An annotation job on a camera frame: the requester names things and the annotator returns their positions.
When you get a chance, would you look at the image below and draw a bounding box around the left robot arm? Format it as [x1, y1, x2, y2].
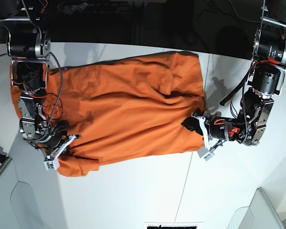
[182, 0, 286, 152]

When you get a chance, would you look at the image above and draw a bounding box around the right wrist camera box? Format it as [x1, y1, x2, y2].
[44, 158, 60, 171]

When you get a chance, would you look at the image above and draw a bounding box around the orange t-shirt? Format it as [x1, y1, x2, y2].
[9, 51, 205, 177]

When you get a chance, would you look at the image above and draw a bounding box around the clear acrylic panel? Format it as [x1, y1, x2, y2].
[227, 187, 284, 229]
[10, 180, 69, 229]

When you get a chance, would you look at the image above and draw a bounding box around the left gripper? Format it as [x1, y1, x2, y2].
[181, 113, 230, 149]

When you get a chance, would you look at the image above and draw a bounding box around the left clear acrylic panel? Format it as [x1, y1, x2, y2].
[10, 180, 69, 229]

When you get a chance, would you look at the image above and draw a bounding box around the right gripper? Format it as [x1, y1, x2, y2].
[37, 133, 81, 160]

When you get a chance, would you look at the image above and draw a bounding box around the black white printed card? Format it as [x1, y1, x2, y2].
[143, 222, 203, 229]

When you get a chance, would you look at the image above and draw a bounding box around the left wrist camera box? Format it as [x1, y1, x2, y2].
[197, 146, 214, 161]

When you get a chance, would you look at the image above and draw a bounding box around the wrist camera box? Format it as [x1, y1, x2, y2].
[197, 146, 214, 161]
[44, 158, 60, 171]

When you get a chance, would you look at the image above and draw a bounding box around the right clear acrylic panel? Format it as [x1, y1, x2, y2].
[227, 187, 284, 229]

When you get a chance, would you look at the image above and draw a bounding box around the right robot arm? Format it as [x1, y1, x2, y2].
[0, 0, 80, 169]

